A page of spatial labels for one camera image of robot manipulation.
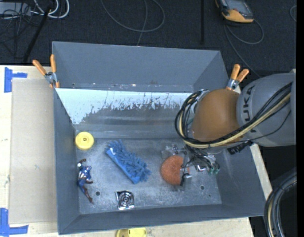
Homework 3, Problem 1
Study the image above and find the orange round sponge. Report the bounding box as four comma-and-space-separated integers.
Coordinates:
160, 155, 190, 185

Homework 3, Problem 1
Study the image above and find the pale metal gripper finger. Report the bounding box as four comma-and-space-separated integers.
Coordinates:
180, 168, 193, 190
162, 144, 184, 161

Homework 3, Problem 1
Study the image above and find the grey metal bin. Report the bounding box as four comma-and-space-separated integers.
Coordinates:
51, 40, 266, 236

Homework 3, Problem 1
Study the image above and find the blue bristle brush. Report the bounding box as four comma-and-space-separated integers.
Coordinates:
104, 139, 152, 185

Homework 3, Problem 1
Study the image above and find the silver square metal piece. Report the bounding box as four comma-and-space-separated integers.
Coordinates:
114, 190, 136, 211

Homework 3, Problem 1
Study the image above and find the blue and red toy figure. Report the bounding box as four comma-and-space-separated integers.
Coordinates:
76, 158, 94, 204

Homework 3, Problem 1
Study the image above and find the yellow flat plastic piece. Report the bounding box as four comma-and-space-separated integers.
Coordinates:
115, 227, 148, 237

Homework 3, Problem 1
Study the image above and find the pale flat board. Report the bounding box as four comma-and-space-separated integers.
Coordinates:
8, 78, 58, 225

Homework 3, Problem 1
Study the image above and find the yellow round disc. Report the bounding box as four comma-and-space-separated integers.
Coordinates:
75, 131, 95, 151

